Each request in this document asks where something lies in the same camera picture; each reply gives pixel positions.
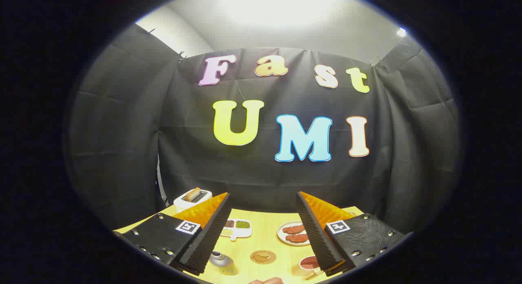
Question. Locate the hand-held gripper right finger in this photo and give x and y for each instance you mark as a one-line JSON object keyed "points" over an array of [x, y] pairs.
{"points": [[318, 235]]}

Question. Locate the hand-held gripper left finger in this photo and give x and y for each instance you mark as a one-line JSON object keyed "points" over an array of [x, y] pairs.
{"points": [[204, 239]]}

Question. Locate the silver juice bottle green label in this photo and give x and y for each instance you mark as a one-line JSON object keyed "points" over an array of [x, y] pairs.
{"points": [[223, 264]]}

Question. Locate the round cork coaster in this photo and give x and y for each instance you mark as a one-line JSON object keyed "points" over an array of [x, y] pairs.
{"points": [[263, 257]]}

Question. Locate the brown meat slice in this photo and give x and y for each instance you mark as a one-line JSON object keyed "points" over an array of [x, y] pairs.
{"points": [[297, 238], [293, 229]]}

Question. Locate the white divided dish with beans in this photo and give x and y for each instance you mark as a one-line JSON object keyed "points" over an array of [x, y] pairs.
{"points": [[236, 233]]}

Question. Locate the white round plate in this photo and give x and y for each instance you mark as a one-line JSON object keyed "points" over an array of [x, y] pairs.
{"points": [[281, 235]]}

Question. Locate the white toaster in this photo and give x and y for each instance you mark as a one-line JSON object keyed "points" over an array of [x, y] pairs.
{"points": [[181, 204]]}

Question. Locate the toast slice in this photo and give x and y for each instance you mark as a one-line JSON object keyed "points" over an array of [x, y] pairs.
{"points": [[192, 193]]}

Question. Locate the light wooden table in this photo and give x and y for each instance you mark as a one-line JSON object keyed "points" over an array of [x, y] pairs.
{"points": [[265, 237]]}

